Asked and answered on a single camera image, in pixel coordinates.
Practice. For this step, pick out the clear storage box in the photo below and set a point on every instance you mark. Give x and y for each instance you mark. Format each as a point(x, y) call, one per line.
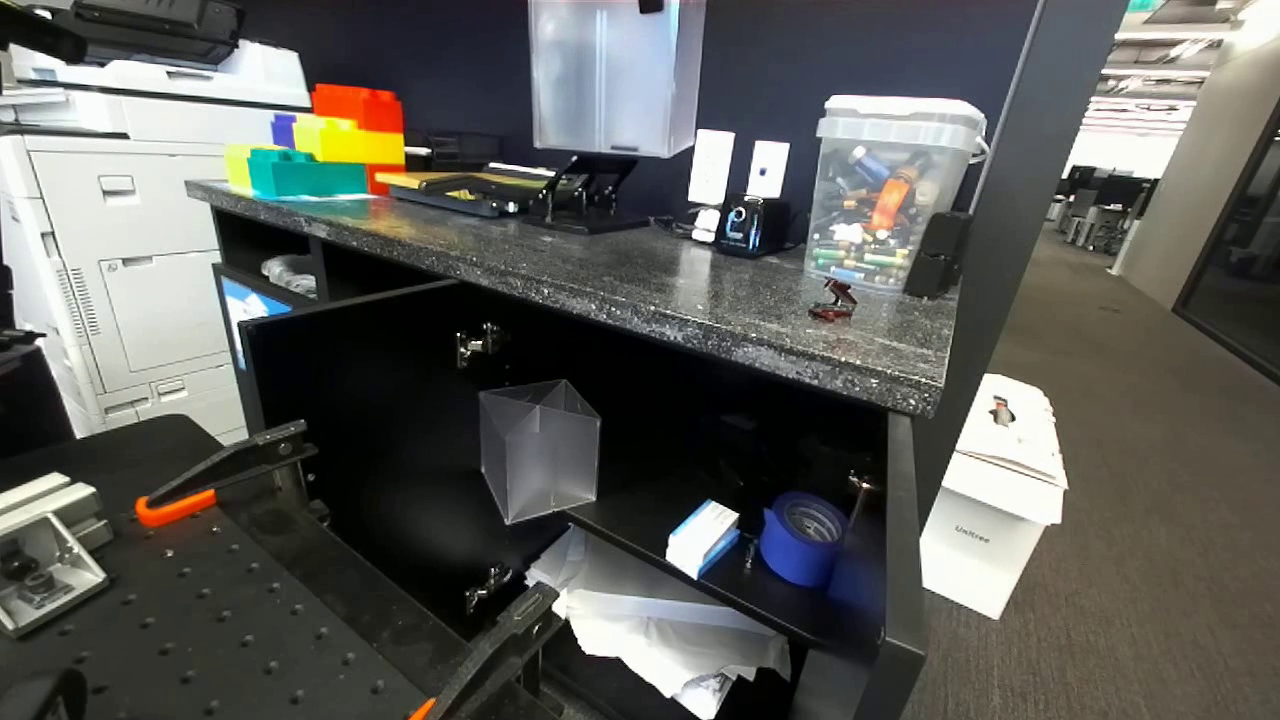
point(539, 450)
point(618, 79)

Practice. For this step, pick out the metal cabinet hinge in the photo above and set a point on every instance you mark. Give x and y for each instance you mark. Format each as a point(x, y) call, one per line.
point(479, 347)

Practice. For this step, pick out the small white blue box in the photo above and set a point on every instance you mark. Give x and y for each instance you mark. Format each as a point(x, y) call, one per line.
point(703, 537)

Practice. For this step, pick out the black cabinet door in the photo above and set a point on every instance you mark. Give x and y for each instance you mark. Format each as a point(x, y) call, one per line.
point(396, 436)

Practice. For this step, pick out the orange storage bin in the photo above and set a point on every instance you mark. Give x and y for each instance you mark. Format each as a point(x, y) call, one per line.
point(373, 110)

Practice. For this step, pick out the yellow storage bin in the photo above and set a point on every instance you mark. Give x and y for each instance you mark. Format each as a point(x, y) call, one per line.
point(345, 142)

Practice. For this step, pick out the black speaker with blue logo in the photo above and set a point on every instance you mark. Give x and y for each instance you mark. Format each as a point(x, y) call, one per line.
point(758, 229)

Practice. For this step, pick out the granite countertop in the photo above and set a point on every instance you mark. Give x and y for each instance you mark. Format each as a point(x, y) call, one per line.
point(754, 313)

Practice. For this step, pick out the small red black figurine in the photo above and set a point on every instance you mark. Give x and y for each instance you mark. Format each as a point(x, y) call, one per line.
point(838, 300)

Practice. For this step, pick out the white card left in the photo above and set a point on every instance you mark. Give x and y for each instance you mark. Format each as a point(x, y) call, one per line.
point(708, 165)

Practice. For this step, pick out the white card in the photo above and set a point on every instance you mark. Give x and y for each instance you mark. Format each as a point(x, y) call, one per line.
point(771, 165)
point(708, 165)

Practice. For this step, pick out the blue tape roll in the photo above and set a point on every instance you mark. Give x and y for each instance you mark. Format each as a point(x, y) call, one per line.
point(801, 537)

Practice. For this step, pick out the white card right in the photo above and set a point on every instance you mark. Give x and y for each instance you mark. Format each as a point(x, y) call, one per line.
point(771, 165)

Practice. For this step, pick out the crumpled white plastic sheet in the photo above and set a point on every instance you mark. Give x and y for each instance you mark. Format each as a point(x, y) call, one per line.
point(661, 629)

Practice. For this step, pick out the black orange clamp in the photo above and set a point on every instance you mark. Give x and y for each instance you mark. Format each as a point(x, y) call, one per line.
point(202, 486)
point(493, 657)

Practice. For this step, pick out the clear tub with toys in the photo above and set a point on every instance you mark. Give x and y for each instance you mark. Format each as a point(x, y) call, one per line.
point(885, 165)

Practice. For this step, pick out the black device on counter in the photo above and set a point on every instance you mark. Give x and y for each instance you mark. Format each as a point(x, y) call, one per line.
point(936, 259)

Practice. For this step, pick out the black perforated work table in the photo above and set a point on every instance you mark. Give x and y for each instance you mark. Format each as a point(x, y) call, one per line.
point(242, 615)

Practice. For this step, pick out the white office printer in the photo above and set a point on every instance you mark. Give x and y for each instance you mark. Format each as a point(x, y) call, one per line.
point(113, 265)

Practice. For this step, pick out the silver aluminium bracket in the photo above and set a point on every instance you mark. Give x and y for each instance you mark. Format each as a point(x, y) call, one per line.
point(51, 533)

